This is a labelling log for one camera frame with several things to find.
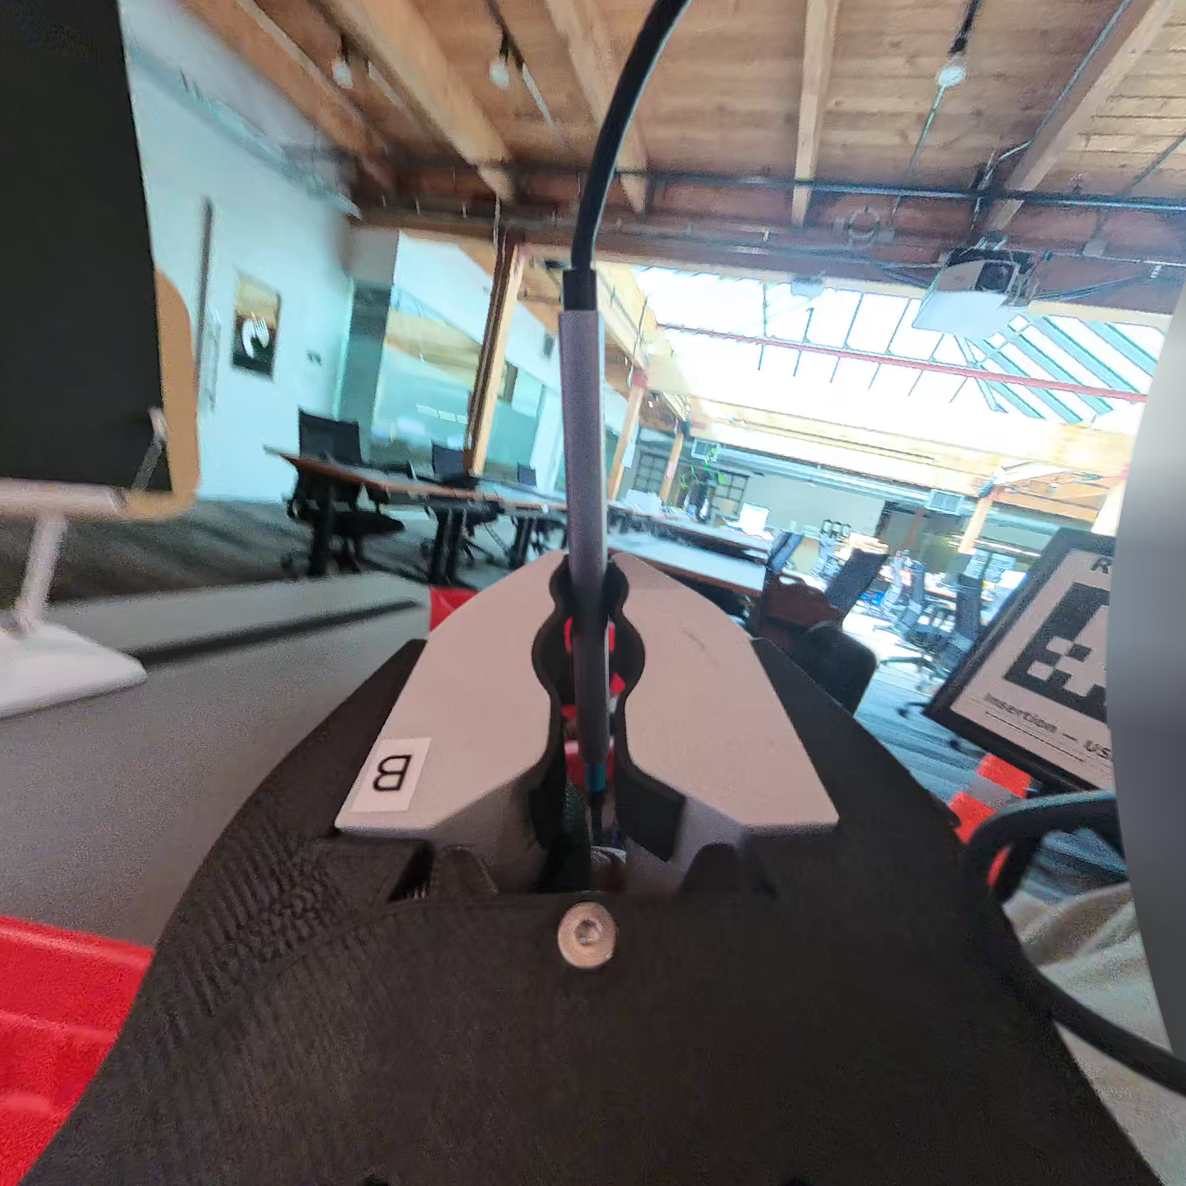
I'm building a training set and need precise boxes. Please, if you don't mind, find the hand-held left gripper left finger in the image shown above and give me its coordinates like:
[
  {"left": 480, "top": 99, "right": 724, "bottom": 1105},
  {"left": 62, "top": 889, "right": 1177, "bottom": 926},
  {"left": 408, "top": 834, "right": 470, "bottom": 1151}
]
[{"left": 333, "top": 553, "right": 569, "bottom": 892}]

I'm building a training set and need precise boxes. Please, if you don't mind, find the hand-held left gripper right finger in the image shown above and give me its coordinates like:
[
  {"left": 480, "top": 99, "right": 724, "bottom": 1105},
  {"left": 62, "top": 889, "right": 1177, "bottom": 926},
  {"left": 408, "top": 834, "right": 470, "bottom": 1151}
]
[{"left": 607, "top": 553, "right": 840, "bottom": 865}]

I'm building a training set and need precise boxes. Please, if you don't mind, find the red plastic bin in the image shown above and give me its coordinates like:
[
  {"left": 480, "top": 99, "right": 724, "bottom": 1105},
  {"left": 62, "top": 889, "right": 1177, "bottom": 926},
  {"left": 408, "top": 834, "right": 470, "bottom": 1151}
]
[
  {"left": 0, "top": 913, "right": 155, "bottom": 1186},
  {"left": 426, "top": 583, "right": 631, "bottom": 733}
]

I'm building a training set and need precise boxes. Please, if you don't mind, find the black USB cable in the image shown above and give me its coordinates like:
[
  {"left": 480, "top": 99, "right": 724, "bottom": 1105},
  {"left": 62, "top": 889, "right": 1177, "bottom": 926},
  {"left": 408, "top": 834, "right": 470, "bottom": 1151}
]
[{"left": 558, "top": 0, "right": 697, "bottom": 840}]

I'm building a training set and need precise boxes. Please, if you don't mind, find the brown office chair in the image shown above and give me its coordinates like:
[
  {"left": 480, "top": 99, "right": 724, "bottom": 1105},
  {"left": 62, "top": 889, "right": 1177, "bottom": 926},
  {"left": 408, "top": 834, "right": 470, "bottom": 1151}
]
[{"left": 758, "top": 568, "right": 841, "bottom": 632}]

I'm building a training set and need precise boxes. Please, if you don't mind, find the grey top office desk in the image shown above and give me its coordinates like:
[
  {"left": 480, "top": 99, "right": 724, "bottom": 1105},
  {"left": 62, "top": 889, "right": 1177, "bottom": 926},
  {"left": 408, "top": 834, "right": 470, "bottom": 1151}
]
[{"left": 606, "top": 503, "right": 772, "bottom": 596}]

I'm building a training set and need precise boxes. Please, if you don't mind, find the wooden office desk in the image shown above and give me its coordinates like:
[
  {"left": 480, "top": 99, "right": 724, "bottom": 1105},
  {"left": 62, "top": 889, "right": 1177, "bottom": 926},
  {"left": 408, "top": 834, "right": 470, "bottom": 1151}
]
[{"left": 267, "top": 448, "right": 569, "bottom": 577}]

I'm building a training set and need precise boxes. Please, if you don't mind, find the black office chair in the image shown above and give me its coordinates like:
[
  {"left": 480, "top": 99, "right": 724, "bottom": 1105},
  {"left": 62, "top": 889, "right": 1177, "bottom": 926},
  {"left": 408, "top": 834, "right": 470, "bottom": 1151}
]
[{"left": 282, "top": 409, "right": 405, "bottom": 577}]

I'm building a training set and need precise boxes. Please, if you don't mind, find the framed tag sign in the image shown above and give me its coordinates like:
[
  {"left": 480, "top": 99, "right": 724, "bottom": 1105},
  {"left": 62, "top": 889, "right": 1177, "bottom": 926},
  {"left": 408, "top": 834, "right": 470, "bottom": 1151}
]
[{"left": 925, "top": 527, "right": 1118, "bottom": 795}]

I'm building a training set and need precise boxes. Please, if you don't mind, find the white metal stand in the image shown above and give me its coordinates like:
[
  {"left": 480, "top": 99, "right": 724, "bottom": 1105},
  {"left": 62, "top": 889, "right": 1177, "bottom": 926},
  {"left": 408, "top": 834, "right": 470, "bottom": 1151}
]
[{"left": 0, "top": 477, "right": 150, "bottom": 721}]

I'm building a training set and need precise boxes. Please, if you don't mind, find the door poster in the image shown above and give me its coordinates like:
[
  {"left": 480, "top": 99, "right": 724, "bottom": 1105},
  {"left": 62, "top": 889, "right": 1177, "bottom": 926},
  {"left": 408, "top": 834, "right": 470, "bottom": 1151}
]
[{"left": 230, "top": 272, "right": 282, "bottom": 380}]

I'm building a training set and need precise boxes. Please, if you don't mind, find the white ceiling projector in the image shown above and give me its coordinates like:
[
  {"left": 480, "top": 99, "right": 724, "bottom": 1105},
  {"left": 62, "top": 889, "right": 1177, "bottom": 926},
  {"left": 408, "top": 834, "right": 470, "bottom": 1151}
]
[{"left": 912, "top": 247, "right": 1036, "bottom": 336}]

